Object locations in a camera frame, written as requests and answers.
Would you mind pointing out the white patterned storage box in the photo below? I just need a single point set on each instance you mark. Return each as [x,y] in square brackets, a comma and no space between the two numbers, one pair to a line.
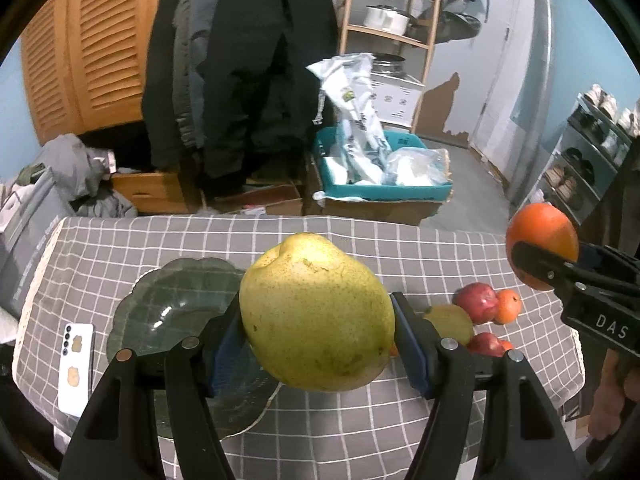
[400,102]

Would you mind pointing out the steel pot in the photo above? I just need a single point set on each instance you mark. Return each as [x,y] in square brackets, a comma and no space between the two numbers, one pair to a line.
[385,19]

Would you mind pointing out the grey hanging jacket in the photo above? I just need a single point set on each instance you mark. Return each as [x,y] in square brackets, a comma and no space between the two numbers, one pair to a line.
[192,60]

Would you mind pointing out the large black hanging coat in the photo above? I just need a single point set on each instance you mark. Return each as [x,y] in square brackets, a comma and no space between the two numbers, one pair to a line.
[270,60]

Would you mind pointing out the grey fabric bag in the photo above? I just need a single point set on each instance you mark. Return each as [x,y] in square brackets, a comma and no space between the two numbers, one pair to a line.
[30,240]

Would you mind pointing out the person's right hand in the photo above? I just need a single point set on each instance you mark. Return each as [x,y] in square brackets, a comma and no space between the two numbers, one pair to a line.
[607,395]

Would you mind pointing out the dark reddish large orange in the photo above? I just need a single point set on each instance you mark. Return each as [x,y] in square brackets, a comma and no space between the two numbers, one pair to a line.
[393,350]

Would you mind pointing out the yellow-green pear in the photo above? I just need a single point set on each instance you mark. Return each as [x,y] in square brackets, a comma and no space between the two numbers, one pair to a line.
[450,322]
[315,310]

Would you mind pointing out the small orange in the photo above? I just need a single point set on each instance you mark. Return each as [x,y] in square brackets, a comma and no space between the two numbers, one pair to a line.
[509,306]
[506,345]

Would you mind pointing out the red apple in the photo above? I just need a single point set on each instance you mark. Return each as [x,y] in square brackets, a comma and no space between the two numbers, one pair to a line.
[475,302]
[484,345]

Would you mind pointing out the row of shoes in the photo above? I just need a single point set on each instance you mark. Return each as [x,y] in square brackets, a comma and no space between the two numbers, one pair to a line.
[570,187]

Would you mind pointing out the grey shoe rack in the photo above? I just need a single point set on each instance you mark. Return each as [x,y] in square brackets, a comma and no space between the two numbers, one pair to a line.
[575,140]

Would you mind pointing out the dark green glass plate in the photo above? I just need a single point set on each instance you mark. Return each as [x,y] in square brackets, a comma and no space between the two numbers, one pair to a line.
[165,305]

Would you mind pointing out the white door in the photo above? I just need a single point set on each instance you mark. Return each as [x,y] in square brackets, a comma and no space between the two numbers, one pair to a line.
[500,85]

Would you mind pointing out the tall cardboard box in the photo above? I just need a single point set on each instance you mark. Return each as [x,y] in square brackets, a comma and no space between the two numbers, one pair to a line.
[375,210]

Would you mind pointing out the wooden shelf rack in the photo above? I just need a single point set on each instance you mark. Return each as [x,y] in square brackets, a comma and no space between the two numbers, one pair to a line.
[435,35]

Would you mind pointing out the metal steamer pot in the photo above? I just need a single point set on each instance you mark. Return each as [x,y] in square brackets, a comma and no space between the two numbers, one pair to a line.
[390,65]

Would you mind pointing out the grey clothing pile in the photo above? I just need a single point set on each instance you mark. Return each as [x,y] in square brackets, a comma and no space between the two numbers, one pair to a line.
[70,160]

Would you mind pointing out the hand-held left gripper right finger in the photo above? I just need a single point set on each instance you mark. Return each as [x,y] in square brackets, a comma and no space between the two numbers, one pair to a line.
[412,345]

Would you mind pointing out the slim black hanging coat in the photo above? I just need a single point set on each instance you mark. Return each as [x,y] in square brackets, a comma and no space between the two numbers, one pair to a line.
[162,100]

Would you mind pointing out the flat cardboard box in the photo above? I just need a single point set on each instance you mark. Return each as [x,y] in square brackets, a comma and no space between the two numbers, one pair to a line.
[270,205]

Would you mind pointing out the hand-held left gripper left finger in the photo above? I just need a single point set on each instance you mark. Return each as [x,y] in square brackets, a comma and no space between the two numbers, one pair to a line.
[227,360]

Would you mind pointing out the clear plastic bag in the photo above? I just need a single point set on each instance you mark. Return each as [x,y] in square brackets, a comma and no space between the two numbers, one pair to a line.
[417,167]

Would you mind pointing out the white printed plastic bag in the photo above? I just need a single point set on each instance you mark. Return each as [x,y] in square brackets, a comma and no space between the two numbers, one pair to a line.
[350,105]

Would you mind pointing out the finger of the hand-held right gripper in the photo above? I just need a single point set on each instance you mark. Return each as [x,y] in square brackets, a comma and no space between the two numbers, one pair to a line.
[615,265]
[542,266]

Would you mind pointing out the white smartphone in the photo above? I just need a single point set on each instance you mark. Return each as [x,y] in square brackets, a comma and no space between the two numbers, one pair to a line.
[75,390]

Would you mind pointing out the grey checked tablecloth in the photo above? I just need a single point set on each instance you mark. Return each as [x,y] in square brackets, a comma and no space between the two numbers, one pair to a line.
[350,420]

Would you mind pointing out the wooden drawer box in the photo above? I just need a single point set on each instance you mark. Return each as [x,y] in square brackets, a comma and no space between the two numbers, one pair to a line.
[150,190]

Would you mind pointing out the bright large orange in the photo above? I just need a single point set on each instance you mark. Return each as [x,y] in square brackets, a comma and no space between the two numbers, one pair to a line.
[542,230]

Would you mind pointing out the teal box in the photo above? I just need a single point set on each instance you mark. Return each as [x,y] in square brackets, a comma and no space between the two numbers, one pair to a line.
[380,192]

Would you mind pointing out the wooden louvered cabinet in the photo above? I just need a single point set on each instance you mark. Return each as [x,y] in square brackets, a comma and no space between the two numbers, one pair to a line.
[100,35]

